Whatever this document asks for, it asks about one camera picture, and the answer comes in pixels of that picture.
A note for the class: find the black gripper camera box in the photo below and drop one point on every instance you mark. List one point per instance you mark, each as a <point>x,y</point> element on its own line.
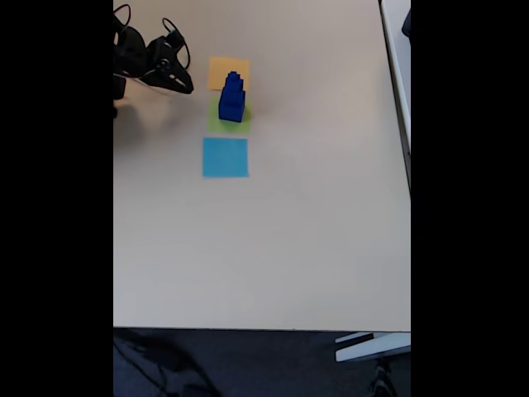
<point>174,39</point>

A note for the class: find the green paper square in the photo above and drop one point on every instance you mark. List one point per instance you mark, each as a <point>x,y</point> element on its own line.
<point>213,124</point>

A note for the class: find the white neighbouring table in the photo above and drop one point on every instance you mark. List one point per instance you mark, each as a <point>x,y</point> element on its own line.
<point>396,41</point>

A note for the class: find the tiny blue cube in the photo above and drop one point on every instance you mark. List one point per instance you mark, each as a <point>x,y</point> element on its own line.
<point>234,74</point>

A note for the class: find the white table foot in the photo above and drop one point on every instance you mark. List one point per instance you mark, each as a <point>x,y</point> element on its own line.
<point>372,349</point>

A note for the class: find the orange paper square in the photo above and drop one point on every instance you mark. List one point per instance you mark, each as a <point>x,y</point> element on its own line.
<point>219,70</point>

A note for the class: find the small blue cube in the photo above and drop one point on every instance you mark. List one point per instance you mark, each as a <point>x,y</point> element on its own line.
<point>234,84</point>

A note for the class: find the light blue paper square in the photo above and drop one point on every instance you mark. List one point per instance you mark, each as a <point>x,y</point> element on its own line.
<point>225,157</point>

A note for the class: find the dark blue object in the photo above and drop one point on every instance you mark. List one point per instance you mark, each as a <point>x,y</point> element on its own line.
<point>407,22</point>

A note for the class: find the large blue cube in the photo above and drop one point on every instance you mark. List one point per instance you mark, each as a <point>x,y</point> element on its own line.
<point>230,113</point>

